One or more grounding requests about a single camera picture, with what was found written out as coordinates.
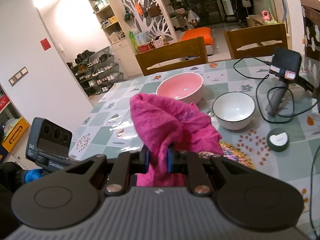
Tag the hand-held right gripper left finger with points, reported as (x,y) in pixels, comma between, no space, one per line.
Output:
(146,160)

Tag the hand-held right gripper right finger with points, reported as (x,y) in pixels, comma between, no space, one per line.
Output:
(170,161)

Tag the pink cloth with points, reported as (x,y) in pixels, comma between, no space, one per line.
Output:
(160,120)

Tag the person's left forearm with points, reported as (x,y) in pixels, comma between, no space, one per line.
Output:
(10,180)

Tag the large pink bowl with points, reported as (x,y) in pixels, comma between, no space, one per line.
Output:
(180,82)

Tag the white bowl with black rim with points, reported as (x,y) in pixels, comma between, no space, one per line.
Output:
(232,107)

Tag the yellow box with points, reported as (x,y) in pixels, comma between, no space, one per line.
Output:
(15,135)

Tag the checkered leaf print tablecloth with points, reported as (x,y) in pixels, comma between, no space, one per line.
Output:
(105,130)

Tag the multicolour crocheted mat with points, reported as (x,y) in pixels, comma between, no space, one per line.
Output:
(235,158)

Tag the metal shoe rack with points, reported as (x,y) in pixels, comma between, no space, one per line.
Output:
(97,72)

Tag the round green desk gadget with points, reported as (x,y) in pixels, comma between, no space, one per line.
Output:
(277,141)

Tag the wide wooden chair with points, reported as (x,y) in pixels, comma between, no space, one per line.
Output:
(170,52)

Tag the red cardboard box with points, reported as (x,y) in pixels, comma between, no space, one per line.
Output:
(145,48)

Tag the white shelf cabinet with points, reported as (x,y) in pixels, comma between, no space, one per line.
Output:
(117,50)

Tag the checkered small bag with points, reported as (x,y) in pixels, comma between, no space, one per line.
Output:
(160,42)

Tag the green package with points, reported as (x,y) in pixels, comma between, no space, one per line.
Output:
(133,41)

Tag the blue tissue pack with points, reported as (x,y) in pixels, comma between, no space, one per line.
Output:
(142,38)

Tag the orange cushion stool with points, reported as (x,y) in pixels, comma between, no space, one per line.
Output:
(196,35)

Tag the narrow wooden chair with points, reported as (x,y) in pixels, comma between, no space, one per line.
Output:
(255,38)

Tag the brown handbag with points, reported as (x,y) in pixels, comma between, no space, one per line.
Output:
(153,10)

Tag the pink toy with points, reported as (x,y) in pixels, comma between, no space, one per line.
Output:
(266,16)

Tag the coat rack with clothes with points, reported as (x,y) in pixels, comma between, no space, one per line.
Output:
(241,2)

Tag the cardboard board with white stickers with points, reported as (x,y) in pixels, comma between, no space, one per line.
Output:
(311,30)

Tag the hula hoop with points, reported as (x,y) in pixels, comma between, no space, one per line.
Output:
(283,2)

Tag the wall switch panel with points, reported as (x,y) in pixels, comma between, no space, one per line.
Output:
(18,75)

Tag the red wall paper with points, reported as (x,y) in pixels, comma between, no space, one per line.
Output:
(45,44)

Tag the grey camera stand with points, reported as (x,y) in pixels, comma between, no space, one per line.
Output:
(276,97)

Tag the black camera with screen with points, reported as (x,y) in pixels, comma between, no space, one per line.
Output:
(285,62)

